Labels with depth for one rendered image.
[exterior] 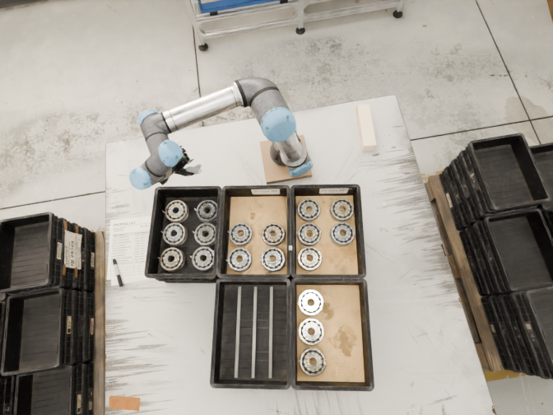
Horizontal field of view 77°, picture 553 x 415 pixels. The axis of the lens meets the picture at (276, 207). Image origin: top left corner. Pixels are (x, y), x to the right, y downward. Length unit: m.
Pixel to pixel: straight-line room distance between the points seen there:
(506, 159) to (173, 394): 2.09
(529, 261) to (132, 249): 2.08
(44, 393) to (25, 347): 0.28
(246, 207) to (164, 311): 0.60
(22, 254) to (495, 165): 2.69
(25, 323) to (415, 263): 2.10
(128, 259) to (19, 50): 2.62
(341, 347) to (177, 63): 2.56
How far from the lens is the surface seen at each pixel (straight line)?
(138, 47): 3.50
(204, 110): 1.25
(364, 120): 1.89
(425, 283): 1.75
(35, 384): 2.55
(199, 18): 3.08
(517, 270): 2.31
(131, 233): 1.88
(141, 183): 1.23
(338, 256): 1.55
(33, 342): 2.43
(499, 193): 2.26
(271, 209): 1.59
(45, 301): 2.42
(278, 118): 1.16
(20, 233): 2.47
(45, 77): 3.70
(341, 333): 1.52
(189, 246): 1.62
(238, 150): 1.88
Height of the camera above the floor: 2.34
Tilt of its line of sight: 71 degrees down
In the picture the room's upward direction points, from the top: 10 degrees counter-clockwise
